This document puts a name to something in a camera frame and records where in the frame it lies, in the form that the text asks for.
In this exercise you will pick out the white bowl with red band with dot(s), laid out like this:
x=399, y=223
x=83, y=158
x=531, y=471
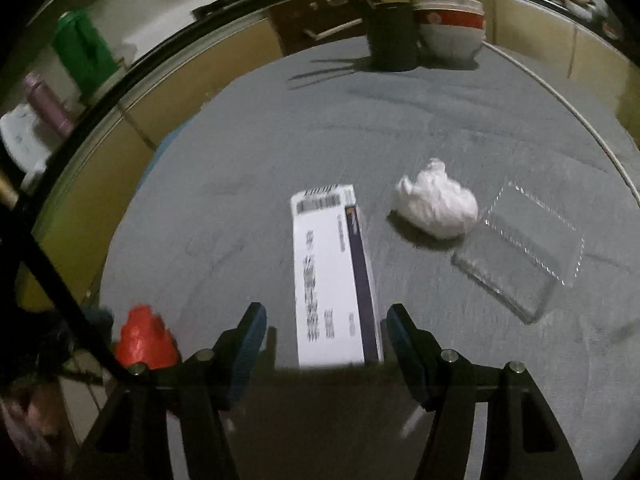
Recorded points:
x=450, y=35

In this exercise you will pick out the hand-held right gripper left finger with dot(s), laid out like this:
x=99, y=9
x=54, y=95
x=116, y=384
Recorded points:
x=250, y=345

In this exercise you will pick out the clear plastic tray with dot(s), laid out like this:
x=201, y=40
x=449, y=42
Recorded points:
x=520, y=250

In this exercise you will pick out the white thin rod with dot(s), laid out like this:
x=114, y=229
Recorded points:
x=616, y=161

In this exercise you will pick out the blue tablecloth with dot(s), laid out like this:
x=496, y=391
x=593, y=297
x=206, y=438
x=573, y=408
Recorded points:
x=160, y=152

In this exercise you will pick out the pink thermos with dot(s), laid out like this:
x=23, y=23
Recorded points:
x=47, y=105

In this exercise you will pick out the green thermos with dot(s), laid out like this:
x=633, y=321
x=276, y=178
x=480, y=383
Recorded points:
x=82, y=50

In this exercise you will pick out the red plastic bag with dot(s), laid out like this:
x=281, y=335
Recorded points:
x=145, y=337

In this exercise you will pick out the white red-rimmed bowl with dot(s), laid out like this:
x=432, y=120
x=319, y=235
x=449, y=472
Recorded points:
x=445, y=4

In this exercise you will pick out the white box with purple stripe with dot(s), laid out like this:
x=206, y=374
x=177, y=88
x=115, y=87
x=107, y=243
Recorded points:
x=330, y=280

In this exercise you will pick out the white plastic appliance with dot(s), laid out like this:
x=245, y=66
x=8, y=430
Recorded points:
x=22, y=140

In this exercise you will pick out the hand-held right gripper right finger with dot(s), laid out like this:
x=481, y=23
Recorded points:
x=407, y=355

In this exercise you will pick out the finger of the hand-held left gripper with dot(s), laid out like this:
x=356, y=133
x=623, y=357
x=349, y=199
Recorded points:
x=97, y=319

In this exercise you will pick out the black cup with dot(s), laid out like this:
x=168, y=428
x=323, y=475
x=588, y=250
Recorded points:
x=392, y=35

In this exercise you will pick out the gas stove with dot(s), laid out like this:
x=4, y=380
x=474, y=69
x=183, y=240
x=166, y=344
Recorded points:
x=225, y=0

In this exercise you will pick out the dark brown cabinet front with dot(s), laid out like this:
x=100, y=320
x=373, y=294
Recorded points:
x=310, y=15

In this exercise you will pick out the white tissue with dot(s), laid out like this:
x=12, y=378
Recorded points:
x=435, y=205

